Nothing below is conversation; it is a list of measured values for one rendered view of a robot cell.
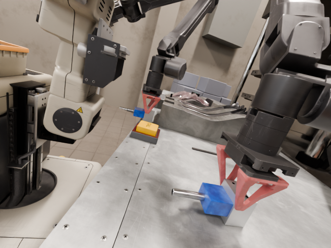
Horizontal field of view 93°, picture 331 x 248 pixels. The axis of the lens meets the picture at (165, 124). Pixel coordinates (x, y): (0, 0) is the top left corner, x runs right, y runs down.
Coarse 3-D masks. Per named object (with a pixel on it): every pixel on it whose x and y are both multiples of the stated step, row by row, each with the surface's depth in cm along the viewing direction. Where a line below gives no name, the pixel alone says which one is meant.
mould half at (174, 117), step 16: (160, 112) 60; (176, 112) 59; (192, 112) 62; (208, 112) 73; (176, 128) 61; (192, 128) 61; (208, 128) 60; (224, 128) 60; (240, 128) 60; (224, 144) 62
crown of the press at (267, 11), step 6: (270, 0) 154; (324, 0) 114; (330, 0) 112; (324, 6) 120; (330, 6) 118; (264, 12) 161; (324, 12) 126; (330, 12) 124; (264, 18) 163; (330, 18) 131; (330, 24) 139; (330, 54) 116
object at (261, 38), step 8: (264, 24) 160; (264, 32) 159; (256, 48) 164; (256, 56) 167; (248, 64) 170; (248, 72) 172; (240, 80) 176; (240, 88) 177; (320, 136) 72; (328, 136) 71; (312, 144) 75; (320, 144) 72; (328, 144) 72; (304, 152) 78; (312, 152) 74; (320, 152) 73; (304, 160) 75; (312, 160) 73; (320, 160) 73
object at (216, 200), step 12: (228, 180) 28; (180, 192) 25; (192, 192) 26; (204, 192) 26; (216, 192) 26; (228, 192) 26; (204, 204) 25; (216, 204) 24; (228, 204) 25; (228, 216) 25; (240, 216) 25
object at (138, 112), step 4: (120, 108) 59; (124, 108) 60; (128, 108) 60; (136, 108) 61; (140, 108) 62; (148, 108) 61; (132, 112) 61; (136, 112) 59; (140, 112) 60; (144, 112) 60; (152, 112) 60; (136, 116) 60; (140, 116) 60; (144, 116) 60; (148, 116) 60; (152, 116) 61; (144, 120) 61; (148, 120) 61
